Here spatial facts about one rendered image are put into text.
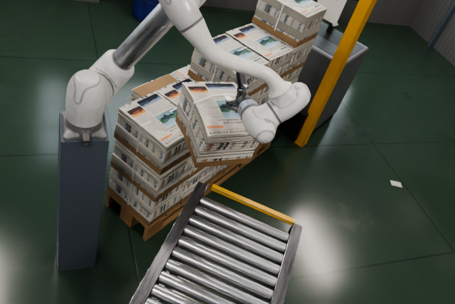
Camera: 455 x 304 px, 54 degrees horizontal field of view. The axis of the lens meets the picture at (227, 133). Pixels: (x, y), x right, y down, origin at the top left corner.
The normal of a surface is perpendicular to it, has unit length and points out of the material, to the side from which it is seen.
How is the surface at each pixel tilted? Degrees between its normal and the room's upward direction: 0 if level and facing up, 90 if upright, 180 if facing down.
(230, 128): 8
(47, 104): 0
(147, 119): 1
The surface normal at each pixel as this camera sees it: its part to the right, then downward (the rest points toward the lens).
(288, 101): 0.06, 0.28
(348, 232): 0.25, -0.74
